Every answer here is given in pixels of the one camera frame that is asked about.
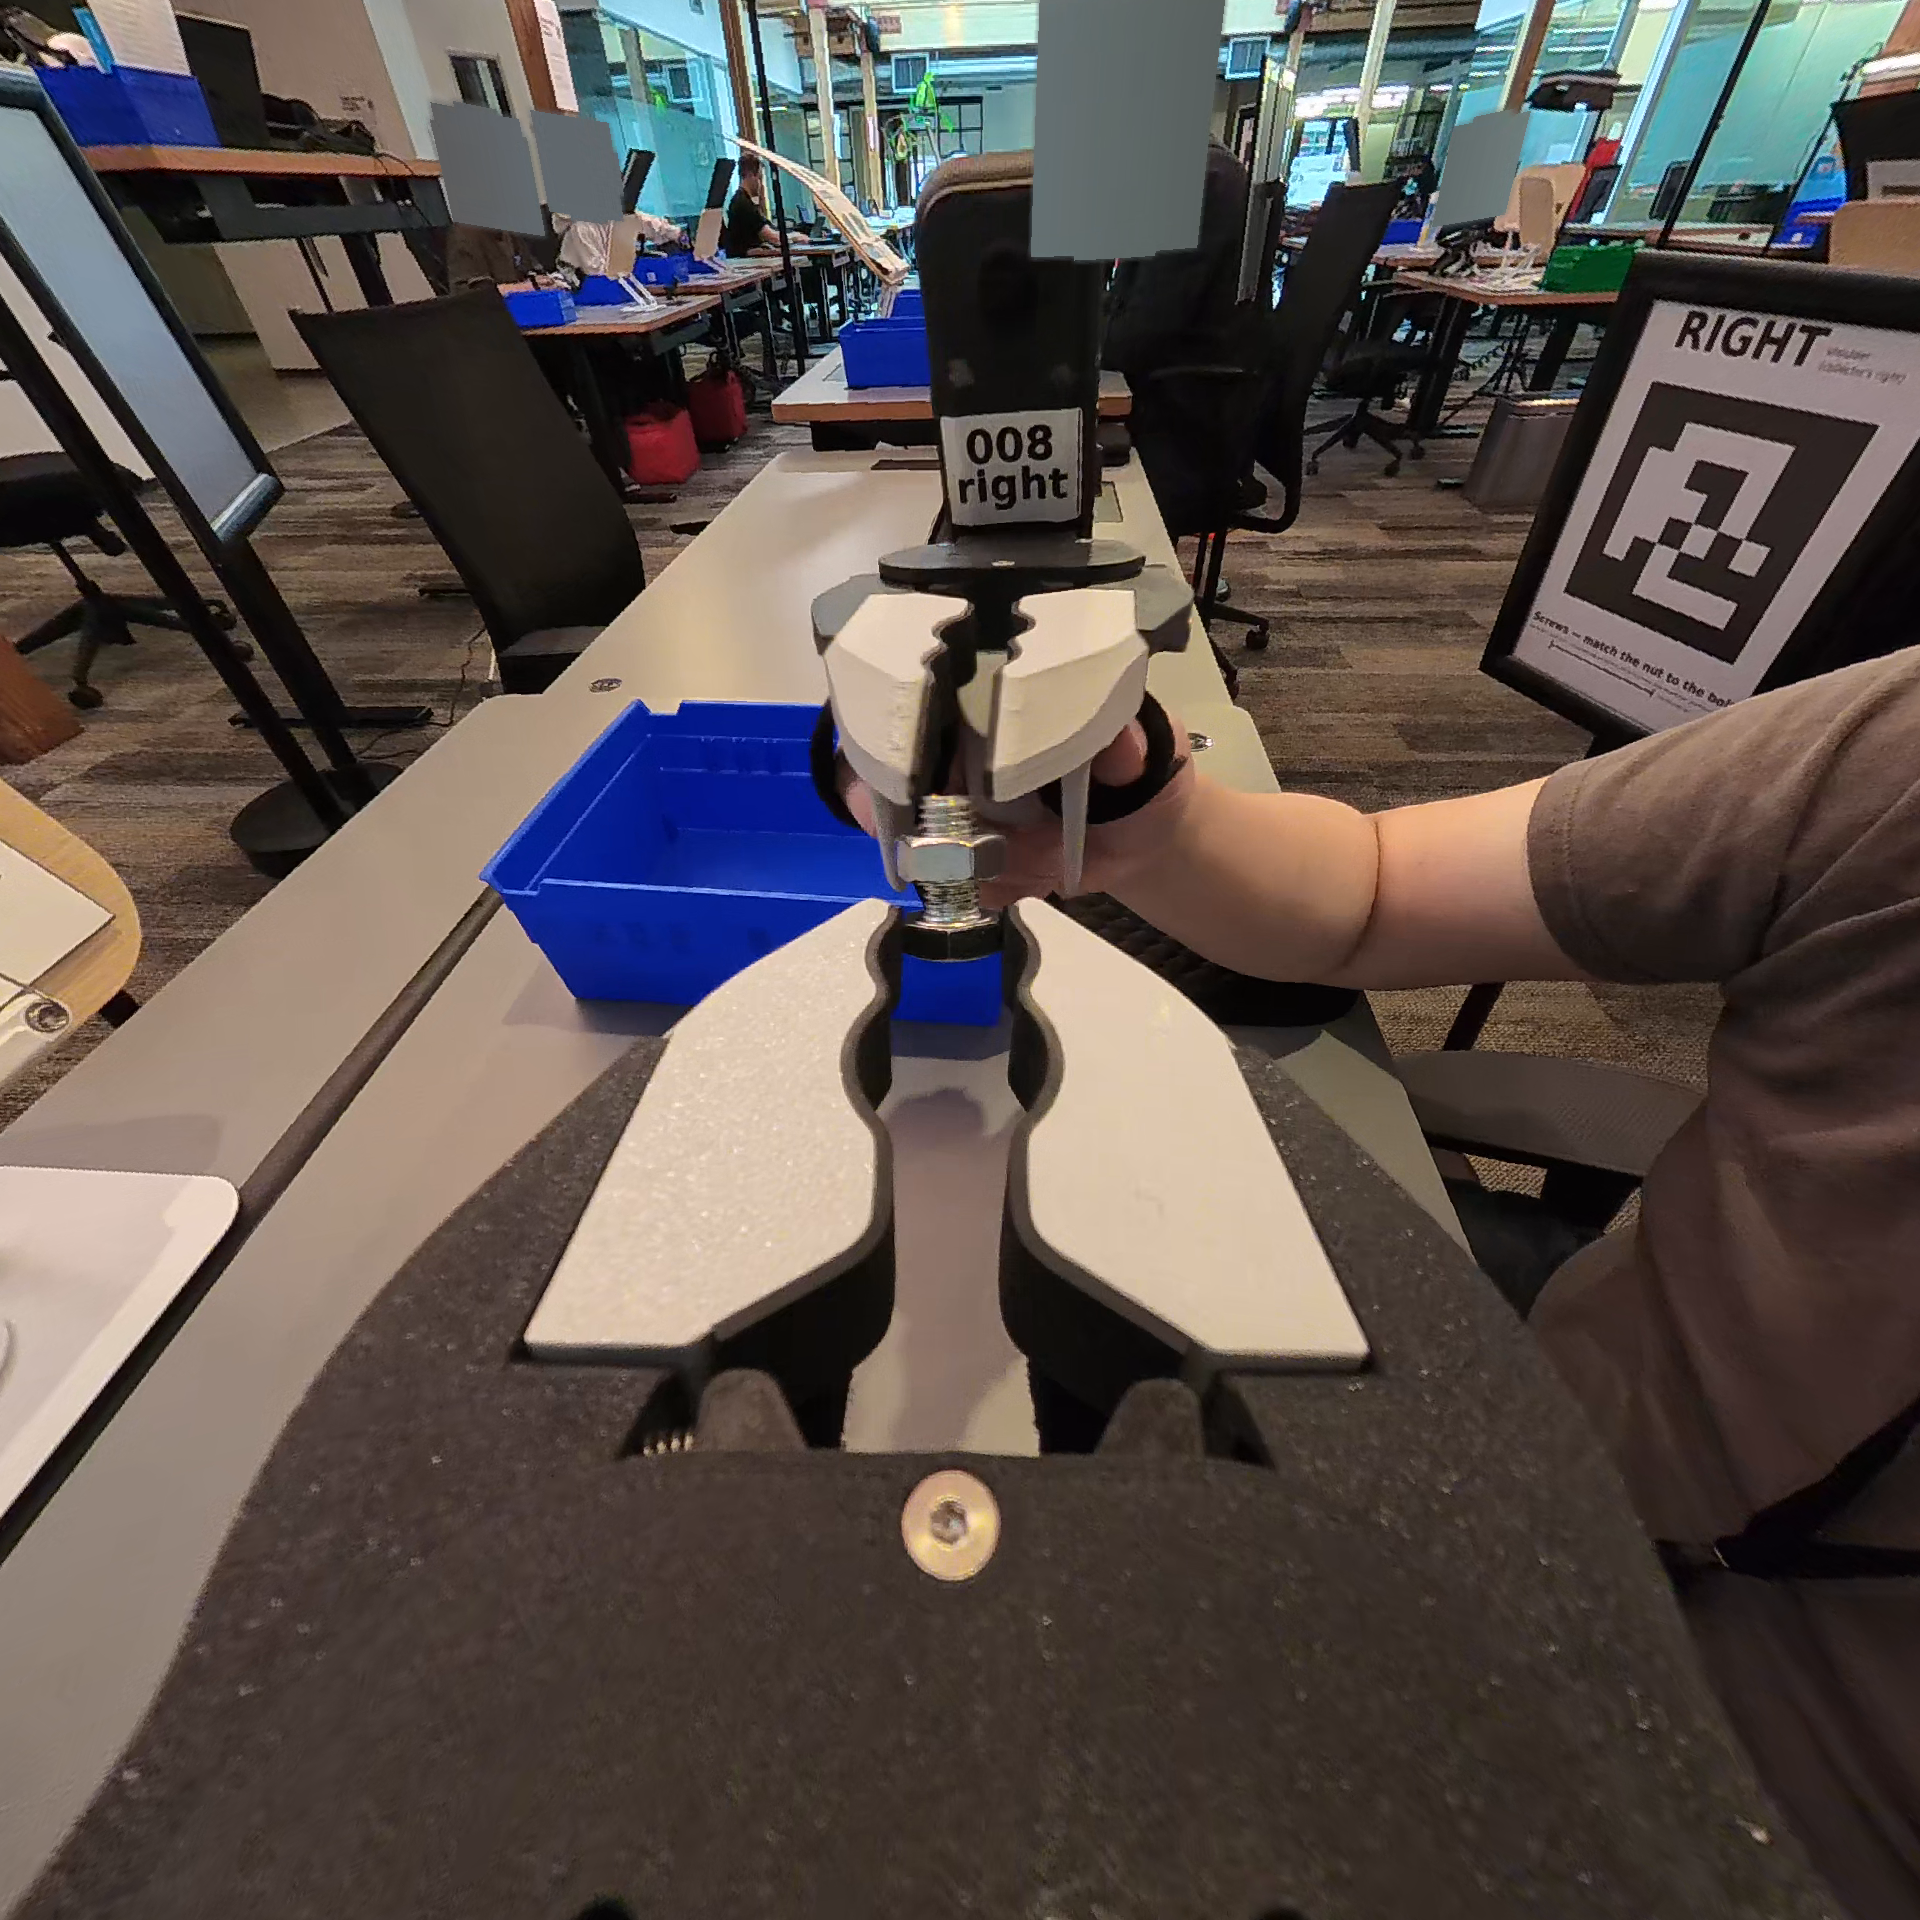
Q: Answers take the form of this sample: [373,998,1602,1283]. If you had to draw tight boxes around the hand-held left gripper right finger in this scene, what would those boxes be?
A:
[1002,897,1373,1384]

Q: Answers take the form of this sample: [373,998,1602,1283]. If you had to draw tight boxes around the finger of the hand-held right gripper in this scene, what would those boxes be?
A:
[813,591,977,811]
[961,586,1154,894]

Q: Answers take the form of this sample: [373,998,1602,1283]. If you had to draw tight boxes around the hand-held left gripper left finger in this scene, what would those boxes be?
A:
[527,902,904,1375]

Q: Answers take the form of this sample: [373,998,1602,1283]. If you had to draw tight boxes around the thick short silver bolt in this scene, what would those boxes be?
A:
[897,791,1008,966]

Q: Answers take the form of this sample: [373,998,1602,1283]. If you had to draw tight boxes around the blue plastic bin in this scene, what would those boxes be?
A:
[480,698,1008,1029]

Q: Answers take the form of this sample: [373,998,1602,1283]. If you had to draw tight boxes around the person's right forearm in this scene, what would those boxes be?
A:
[1231,774,1562,993]

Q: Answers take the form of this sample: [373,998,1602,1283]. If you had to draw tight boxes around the person's right hand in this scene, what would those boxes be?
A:
[840,727,1248,911]

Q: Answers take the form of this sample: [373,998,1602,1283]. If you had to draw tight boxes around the wooden top desk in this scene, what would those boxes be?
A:
[82,142,453,250]
[768,352,1135,431]
[1372,271,1624,437]

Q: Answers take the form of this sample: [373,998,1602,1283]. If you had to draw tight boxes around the grey seat office chair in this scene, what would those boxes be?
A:
[1395,1050,1712,1249]

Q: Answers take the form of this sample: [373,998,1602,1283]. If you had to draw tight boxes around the black mesh office chair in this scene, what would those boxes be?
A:
[292,287,649,696]

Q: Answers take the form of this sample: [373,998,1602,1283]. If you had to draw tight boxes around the grey waste bin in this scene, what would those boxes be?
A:
[1463,393,1577,510]

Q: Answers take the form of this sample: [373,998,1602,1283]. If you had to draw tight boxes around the black panel stand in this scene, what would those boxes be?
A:
[0,287,437,881]

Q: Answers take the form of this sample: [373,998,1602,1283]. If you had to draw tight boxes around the white board stand base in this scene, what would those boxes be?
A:
[0,1169,243,1521]

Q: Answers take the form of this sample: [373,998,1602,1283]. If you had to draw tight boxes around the black framed marker sign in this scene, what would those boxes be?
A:
[1477,250,1920,753]

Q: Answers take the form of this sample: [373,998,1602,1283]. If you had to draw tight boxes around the wooden instruction board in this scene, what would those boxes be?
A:
[0,778,144,1088]

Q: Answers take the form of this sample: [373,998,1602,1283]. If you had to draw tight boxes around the black computer monitor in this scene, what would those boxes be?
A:
[172,13,272,149]

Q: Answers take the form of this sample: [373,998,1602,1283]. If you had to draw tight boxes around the black framed grey panel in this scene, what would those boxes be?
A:
[0,66,288,550]

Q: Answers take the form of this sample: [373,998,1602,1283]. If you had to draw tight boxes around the wooden framed dark panel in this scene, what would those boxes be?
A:
[0,632,85,768]

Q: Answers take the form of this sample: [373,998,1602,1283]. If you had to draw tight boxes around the black office chair with armrests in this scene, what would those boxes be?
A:
[0,451,243,712]

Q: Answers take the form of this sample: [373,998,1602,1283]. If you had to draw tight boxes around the black strap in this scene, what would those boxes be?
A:
[1663,1401,1920,1581]

